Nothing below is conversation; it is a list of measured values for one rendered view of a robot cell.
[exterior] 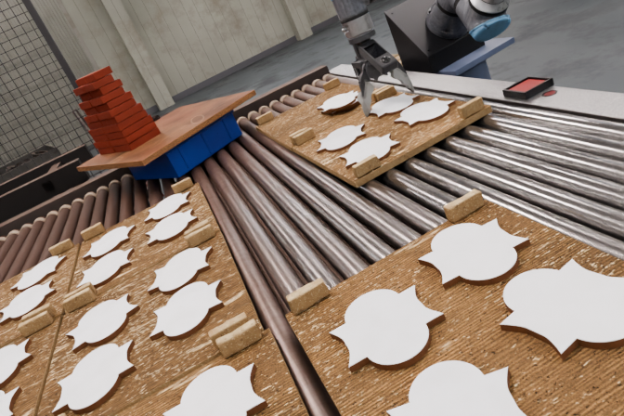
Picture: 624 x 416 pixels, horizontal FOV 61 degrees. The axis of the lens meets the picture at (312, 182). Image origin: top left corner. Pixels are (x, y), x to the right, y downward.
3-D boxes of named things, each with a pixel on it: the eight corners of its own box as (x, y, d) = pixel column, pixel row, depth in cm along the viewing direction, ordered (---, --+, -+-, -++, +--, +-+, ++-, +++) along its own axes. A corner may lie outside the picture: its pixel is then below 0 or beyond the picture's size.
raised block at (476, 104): (481, 107, 115) (477, 95, 114) (486, 107, 113) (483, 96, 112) (459, 119, 114) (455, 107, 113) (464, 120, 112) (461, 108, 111)
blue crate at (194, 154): (196, 139, 208) (185, 117, 204) (245, 133, 186) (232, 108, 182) (133, 181, 189) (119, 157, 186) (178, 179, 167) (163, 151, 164)
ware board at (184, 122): (181, 110, 222) (179, 107, 221) (256, 94, 186) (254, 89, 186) (78, 172, 191) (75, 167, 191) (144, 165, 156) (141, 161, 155)
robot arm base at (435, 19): (452, 0, 186) (460, -22, 177) (478, 29, 180) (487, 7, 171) (417, 15, 182) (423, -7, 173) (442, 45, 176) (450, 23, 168)
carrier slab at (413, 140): (399, 96, 152) (397, 91, 151) (492, 111, 114) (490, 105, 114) (293, 152, 145) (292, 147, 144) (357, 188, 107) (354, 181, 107)
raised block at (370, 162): (378, 163, 110) (374, 152, 109) (383, 165, 108) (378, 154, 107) (354, 177, 109) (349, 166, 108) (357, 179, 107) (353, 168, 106)
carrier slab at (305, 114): (343, 86, 189) (342, 82, 189) (397, 96, 152) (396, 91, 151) (257, 130, 183) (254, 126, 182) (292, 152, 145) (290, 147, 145)
